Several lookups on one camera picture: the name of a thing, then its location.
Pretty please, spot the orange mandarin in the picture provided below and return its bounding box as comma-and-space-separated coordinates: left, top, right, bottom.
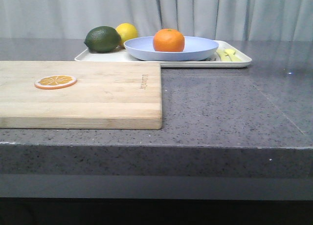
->
153, 28, 185, 52

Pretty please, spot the light blue plate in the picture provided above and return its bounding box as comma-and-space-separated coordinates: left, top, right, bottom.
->
124, 36, 219, 62

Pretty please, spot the white tray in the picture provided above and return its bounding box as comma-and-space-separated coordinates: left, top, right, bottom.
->
74, 40, 252, 68

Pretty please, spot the wooden cutting board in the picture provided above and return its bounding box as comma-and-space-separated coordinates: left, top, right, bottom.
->
0, 61, 162, 130

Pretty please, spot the yellow lemon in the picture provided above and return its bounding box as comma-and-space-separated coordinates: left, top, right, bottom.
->
115, 23, 138, 48

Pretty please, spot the yellow green utensil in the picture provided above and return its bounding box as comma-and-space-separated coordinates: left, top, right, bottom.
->
216, 49, 231, 62

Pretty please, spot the green lime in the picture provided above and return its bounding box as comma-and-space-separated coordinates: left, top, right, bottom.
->
84, 26, 121, 53

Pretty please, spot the orange slice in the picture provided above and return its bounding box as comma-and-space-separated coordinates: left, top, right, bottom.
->
34, 75, 77, 90

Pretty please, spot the grey curtain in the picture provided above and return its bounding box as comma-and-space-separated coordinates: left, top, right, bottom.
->
0, 0, 313, 41

